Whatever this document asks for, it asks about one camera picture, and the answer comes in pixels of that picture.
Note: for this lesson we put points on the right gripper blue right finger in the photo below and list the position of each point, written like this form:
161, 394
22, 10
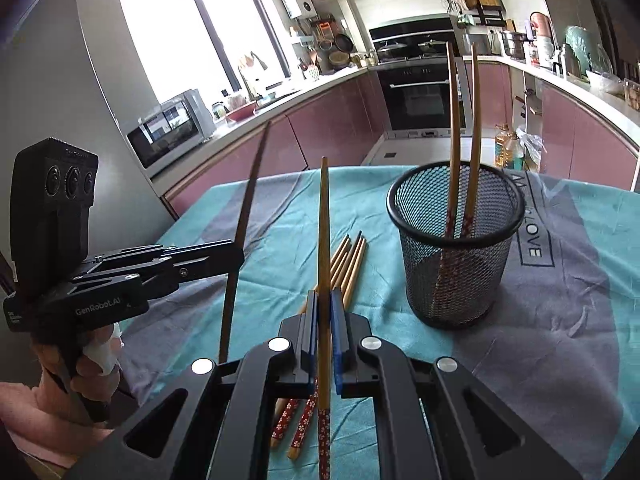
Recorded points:
347, 330

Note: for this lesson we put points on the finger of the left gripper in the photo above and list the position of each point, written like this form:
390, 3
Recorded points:
193, 270
221, 249

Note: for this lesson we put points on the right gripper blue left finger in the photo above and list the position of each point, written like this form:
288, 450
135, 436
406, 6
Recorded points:
298, 366

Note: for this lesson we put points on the black mesh utensil cup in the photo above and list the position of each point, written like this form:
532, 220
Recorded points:
417, 205

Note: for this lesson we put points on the pink sleeve forearm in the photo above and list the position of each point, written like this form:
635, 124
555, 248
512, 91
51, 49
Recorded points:
44, 435

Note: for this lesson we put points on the kitchen window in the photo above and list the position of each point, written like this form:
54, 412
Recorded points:
215, 47

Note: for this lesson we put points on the left hand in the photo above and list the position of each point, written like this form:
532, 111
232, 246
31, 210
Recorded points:
89, 382

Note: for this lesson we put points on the white microwave oven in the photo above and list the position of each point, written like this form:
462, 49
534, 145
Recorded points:
170, 131

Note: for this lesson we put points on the pink bowl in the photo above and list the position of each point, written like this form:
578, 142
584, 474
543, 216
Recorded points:
243, 112

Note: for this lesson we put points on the grey refrigerator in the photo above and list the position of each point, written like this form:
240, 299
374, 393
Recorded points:
49, 88

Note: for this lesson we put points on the teal grey tablecloth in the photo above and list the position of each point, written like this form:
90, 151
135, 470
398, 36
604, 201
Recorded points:
561, 345

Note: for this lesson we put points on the black built-in oven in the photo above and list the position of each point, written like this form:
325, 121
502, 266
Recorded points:
417, 98

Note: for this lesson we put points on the yellow cooking oil bottle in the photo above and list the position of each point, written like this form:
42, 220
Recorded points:
503, 146

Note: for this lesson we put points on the dark cooking oil bottle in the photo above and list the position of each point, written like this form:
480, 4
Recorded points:
513, 152

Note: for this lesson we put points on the black range hood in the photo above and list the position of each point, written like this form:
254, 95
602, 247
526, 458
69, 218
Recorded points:
407, 29

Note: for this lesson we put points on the steel stock pot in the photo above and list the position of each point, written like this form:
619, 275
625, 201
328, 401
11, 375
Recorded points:
513, 44

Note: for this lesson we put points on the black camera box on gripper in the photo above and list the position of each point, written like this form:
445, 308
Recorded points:
52, 190

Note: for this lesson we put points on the black wall spice rack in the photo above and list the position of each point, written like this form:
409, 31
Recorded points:
469, 13

